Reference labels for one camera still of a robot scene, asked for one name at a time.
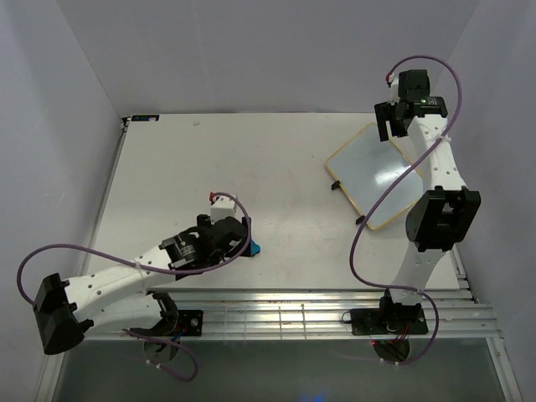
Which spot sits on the wire whiteboard stand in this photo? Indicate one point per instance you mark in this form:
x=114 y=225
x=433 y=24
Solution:
x=337 y=187

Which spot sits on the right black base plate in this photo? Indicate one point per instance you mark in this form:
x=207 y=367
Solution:
x=371 y=321

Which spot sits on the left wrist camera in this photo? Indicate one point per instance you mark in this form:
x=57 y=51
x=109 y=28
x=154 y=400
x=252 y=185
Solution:
x=221 y=207

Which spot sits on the left blue corner label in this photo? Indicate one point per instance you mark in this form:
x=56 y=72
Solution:
x=144 y=118

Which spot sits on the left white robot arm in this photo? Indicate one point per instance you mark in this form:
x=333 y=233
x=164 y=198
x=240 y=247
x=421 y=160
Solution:
x=124 y=296

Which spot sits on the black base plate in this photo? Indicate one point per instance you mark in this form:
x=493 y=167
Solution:
x=371 y=321
x=182 y=323

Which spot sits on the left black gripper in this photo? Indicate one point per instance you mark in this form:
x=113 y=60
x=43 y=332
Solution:
x=203 y=223

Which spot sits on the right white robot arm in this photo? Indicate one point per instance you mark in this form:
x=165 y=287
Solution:
x=445 y=211

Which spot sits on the blue whiteboard eraser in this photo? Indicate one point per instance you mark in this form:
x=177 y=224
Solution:
x=254 y=248

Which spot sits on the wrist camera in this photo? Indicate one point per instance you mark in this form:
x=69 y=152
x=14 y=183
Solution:
x=221 y=207
x=392 y=81

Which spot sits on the aluminium frame rails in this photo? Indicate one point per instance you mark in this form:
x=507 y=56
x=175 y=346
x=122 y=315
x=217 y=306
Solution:
x=272 y=325

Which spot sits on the yellow framed small whiteboard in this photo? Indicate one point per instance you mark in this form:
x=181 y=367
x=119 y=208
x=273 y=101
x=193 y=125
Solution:
x=366 y=167

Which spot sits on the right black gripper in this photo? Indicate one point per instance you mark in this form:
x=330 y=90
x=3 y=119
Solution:
x=383 y=112

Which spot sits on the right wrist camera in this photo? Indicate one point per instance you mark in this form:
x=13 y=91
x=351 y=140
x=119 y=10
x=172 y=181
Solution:
x=392 y=81

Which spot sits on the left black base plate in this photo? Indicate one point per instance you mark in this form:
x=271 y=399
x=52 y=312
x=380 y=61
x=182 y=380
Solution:
x=182 y=323

